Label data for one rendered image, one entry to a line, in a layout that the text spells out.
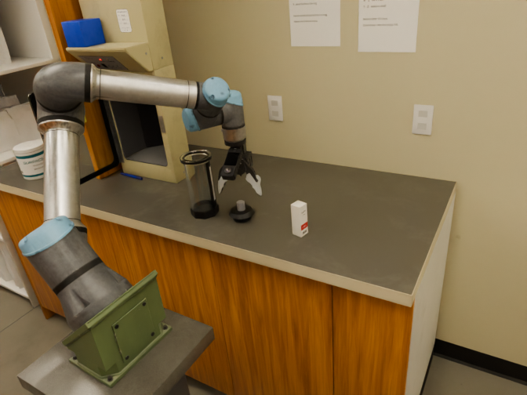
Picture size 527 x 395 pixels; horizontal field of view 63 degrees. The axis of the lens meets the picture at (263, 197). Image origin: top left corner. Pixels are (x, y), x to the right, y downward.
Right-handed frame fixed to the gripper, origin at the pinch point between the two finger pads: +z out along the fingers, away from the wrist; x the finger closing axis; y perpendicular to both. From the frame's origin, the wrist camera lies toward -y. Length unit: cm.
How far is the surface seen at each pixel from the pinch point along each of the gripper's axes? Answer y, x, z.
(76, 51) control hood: 20, 65, -47
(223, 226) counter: -6.0, 5.1, 8.8
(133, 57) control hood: 16, 39, -45
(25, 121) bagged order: 75, 157, -2
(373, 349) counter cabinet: -26, -47, 36
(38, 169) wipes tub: 23, 106, 4
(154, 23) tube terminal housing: 29, 36, -54
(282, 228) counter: -4.9, -15.7, 8.7
